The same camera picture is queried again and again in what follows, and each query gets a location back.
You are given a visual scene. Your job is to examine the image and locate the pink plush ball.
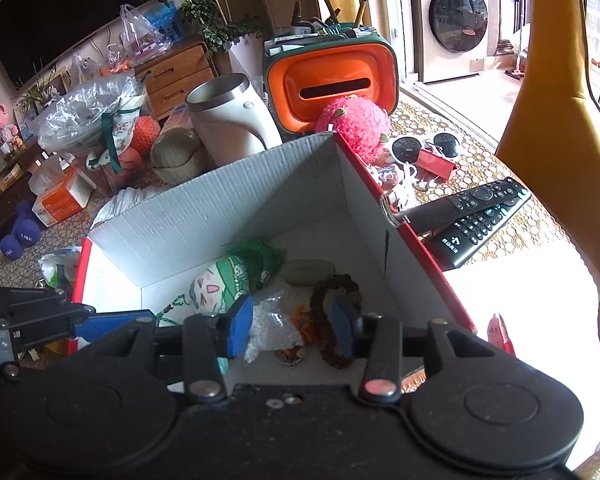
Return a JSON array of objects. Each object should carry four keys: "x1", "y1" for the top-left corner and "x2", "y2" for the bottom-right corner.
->
[{"x1": 314, "y1": 95, "x2": 392, "y2": 166}]

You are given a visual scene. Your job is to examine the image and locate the large clear plastic bag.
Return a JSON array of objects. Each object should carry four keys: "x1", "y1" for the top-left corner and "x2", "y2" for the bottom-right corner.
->
[{"x1": 32, "y1": 72, "x2": 147, "y2": 157}]

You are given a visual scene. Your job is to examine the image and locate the pink crocheted ball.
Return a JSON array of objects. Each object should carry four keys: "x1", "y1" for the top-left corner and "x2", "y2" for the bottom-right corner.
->
[{"x1": 104, "y1": 150, "x2": 144, "y2": 192}]

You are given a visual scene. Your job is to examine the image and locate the small round badge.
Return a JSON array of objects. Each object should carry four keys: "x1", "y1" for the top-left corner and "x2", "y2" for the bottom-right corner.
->
[{"x1": 274, "y1": 347, "x2": 306, "y2": 369}]

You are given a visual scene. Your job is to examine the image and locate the orange green storage box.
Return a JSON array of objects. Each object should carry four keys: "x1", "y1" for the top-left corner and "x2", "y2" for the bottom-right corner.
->
[{"x1": 261, "y1": 22, "x2": 399, "y2": 137}]

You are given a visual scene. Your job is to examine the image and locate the wooden tv cabinet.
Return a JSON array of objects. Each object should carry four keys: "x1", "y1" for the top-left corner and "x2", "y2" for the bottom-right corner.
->
[{"x1": 0, "y1": 145, "x2": 37, "y2": 252}]

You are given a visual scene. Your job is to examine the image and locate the red cardboard box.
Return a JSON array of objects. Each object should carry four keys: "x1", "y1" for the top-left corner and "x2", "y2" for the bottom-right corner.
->
[{"x1": 70, "y1": 131, "x2": 479, "y2": 387}]

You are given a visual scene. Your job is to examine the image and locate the white frame sunglasses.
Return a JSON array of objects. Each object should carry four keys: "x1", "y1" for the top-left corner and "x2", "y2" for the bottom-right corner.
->
[{"x1": 391, "y1": 132, "x2": 462, "y2": 165}]

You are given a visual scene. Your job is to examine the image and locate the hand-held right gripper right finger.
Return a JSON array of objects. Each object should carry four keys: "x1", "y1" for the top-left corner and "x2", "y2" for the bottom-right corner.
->
[{"x1": 331, "y1": 296, "x2": 517, "y2": 405}]

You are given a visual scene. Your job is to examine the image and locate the yellow giraffe figure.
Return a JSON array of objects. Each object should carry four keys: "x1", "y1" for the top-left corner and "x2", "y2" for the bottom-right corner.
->
[{"x1": 495, "y1": 0, "x2": 600, "y2": 312}]

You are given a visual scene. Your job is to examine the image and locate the white electric kettle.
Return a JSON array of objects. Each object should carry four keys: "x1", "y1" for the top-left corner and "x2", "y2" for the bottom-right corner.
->
[{"x1": 185, "y1": 72, "x2": 284, "y2": 167}]

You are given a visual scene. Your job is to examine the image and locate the white washing machine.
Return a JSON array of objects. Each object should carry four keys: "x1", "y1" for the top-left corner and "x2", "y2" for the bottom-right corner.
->
[{"x1": 416, "y1": 0, "x2": 492, "y2": 84}]

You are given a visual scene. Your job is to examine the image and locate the pink plush doll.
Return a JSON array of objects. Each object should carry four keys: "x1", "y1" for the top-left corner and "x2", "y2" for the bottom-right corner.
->
[{"x1": 0, "y1": 105, "x2": 19, "y2": 144}]

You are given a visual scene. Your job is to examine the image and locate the green melon-shaped bowl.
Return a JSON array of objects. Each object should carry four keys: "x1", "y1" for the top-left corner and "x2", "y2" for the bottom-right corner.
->
[{"x1": 151, "y1": 127, "x2": 207, "y2": 187}]

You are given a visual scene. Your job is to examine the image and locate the green handled tote bag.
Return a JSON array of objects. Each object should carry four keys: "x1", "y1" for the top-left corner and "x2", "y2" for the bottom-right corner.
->
[{"x1": 86, "y1": 105, "x2": 147, "y2": 177}]

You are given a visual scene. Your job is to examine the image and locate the red packet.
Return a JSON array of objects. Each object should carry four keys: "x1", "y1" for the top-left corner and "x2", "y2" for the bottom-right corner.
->
[{"x1": 487, "y1": 312, "x2": 517, "y2": 359}]

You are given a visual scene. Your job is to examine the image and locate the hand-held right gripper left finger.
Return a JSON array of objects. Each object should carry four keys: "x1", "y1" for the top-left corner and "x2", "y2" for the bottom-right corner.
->
[{"x1": 65, "y1": 295, "x2": 255, "y2": 405}]

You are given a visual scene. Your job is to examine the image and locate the small orange toy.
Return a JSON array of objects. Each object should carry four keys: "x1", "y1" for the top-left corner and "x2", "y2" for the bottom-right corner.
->
[{"x1": 292, "y1": 310, "x2": 322, "y2": 346}]

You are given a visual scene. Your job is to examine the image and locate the green haired cloth doll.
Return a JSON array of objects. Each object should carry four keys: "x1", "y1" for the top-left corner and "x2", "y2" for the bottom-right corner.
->
[{"x1": 157, "y1": 237, "x2": 287, "y2": 329}]

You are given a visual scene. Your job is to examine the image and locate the orange crocheted ball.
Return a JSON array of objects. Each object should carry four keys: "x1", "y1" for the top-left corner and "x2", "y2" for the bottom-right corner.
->
[{"x1": 130, "y1": 116, "x2": 162, "y2": 157}]

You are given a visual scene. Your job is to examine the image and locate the orange tissue pack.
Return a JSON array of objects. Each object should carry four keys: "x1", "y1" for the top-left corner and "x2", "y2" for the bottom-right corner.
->
[{"x1": 30, "y1": 157, "x2": 97, "y2": 228}]

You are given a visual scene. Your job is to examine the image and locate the small red gift bag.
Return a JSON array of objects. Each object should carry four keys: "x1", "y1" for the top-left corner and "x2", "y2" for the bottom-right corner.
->
[{"x1": 416, "y1": 146, "x2": 461, "y2": 181}]

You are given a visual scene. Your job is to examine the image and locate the wooden drawer cabinet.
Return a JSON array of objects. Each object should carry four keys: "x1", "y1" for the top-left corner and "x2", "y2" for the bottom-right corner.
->
[{"x1": 134, "y1": 42, "x2": 217, "y2": 122}]

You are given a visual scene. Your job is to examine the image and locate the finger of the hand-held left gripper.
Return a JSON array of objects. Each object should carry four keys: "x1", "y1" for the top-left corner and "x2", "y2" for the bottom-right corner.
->
[{"x1": 73, "y1": 309, "x2": 157, "y2": 343}]

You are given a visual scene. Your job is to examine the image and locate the black television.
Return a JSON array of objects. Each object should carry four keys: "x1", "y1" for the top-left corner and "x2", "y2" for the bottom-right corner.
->
[{"x1": 0, "y1": 0, "x2": 157, "y2": 89}]

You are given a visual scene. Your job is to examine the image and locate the blue dumbbell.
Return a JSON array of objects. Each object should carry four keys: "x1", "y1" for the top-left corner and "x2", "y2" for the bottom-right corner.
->
[
  {"x1": 0, "y1": 232, "x2": 25, "y2": 262},
  {"x1": 12, "y1": 200, "x2": 44, "y2": 247}
]

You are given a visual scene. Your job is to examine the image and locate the small translucent plastic bag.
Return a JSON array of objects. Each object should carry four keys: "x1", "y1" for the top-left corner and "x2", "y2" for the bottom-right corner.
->
[{"x1": 39, "y1": 246, "x2": 84, "y2": 289}]

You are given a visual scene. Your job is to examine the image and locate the white crumpled cloth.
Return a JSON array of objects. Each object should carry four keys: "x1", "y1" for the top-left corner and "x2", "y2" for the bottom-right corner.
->
[{"x1": 92, "y1": 186, "x2": 169, "y2": 229}]

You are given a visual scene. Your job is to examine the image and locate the photo frame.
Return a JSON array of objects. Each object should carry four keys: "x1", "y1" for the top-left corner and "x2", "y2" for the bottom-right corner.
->
[{"x1": 15, "y1": 67, "x2": 72, "y2": 127}]

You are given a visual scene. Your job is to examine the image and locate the plastic bag of fruit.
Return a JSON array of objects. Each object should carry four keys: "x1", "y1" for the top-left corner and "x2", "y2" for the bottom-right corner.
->
[{"x1": 72, "y1": 52, "x2": 102, "y2": 87}]

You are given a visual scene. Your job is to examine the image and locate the brown bead bracelet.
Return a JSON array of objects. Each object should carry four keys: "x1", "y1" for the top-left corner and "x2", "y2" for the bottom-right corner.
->
[{"x1": 310, "y1": 274, "x2": 364, "y2": 369}]

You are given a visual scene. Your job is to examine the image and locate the beige oval case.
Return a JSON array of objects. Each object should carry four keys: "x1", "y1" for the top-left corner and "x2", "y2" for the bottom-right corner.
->
[{"x1": 281, "y1": 258, "x2": 336, "y2": 287}]

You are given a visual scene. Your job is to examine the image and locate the plastic bag red contents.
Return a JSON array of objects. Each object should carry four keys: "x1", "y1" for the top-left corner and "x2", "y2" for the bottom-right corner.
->
[{"x1": 120, "y1": 4, "x2": 167, "y2": 62}]

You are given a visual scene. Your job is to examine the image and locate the blue package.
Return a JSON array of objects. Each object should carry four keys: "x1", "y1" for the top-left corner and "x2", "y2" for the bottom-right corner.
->
[{"x1": 145, "y1": 2, "x2": 182, "y2": 42}]

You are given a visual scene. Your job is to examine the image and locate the potted green tree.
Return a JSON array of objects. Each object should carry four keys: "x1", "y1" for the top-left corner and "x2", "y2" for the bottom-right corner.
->
[{"x1": 142, "y1": 0, "x2": 267, "y2": 82}]

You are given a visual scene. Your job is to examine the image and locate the clear pouch of white beads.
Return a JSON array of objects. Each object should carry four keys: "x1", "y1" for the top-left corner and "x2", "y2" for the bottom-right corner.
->
[{"x1": 244, "y1": 290, "x2": 306, "y2": 364}]

